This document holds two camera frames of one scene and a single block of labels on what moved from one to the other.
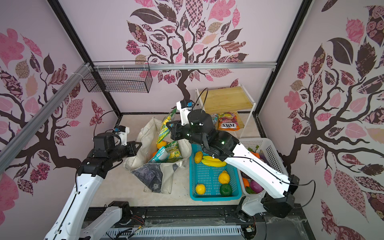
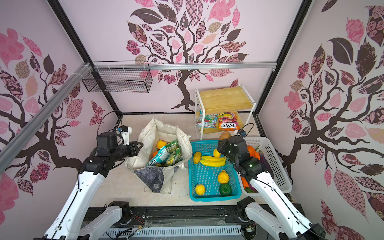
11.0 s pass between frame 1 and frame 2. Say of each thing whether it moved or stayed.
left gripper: stayed
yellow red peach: stayed
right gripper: moved
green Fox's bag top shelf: stayed
